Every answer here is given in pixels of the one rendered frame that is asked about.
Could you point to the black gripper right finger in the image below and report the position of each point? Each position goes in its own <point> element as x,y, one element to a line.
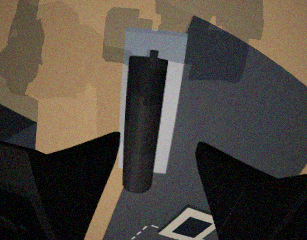
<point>246,204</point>

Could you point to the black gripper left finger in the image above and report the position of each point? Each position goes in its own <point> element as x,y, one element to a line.
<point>64,187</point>

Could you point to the beige square tile with dark center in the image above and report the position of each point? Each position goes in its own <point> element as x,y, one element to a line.
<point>189,224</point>

